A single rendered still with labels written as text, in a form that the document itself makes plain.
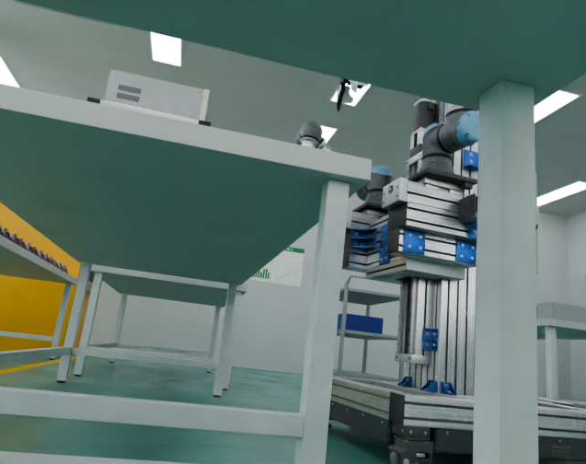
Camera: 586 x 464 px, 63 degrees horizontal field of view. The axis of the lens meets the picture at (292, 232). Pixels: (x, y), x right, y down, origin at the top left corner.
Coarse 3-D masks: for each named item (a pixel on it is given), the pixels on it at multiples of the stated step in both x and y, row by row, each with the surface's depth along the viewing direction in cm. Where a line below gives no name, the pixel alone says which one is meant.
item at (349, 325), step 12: (360, 276) 411; (348, 288) 414; (348, 300) 488; (360, 300) 476; (372, 300) 465; (384, 300) 455; (396, 300) 444; (348, 324) 449; (360, 324) 451; (372, 324) 454; (348, 336) 475; (360, 336) 445; (372, 336) 419; (384, 336) 412; (396, 336) 415; (336, 372) 405; (348, 372) 442; (360, 372) 486
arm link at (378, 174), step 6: (372, 168) 239; (378, 168) 236; (384, 168) 236; (372, 174) 237; (378, 174) 235; (384, 174) 235; (390, 174) 237; (372, 180) 236; (378, 180) 234; (384, 180) 234; (390, 180) 237; (366, 186) 243; (372, 186) 235; (378, 186) 234; (384, 186) 234
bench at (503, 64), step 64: (64, 0) 57; (128, 0) 56; (192, 0) 55; (256, 0) 54; (320, 0) 53; (384, 0) 52; (448, 0) 50; (512, 0) 50; (576, 0) 49; (320, 64) 64; (384, 64) 63; (448, 64) 61; (512, 64) 60; (576, 64) 58; (512, 128) 61; (512, 192) 59; (512, 256) 57; (512, 320) 55; (512, 384) 54; (512, 448) 52
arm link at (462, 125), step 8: (448, 112) 182; (456, 112) 179; (464, 112) 178; (472, 112) 176; (448, 120) 181; (456, 120) 178; (464, 120) 174; (472, 120) 176; (448, 128) 181; (456, 128) 177; (464, 128) 174; (472, 128) 176; (440, 136) 185; (448, 136) 181; (456, 136) 178; (464, 136) 176; (472, 136) 175; (448, 144) 183; (456, 144) 180; (464, 144) 179; (472, 144) 179
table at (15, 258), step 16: (0, 240) 258; (16, 240) 312; (0, 256) 307; (16, 256) 298; (32, 256) 314; (48, 256) 389; (0, 272) 414; (16, 272) 398; (32, 272) 382; (48, 272) 369; (64, 272) 442; (64, 288) 446; (64, 304) 443; (16, 336) 429; (32, 336) 432; (48, 336) 435
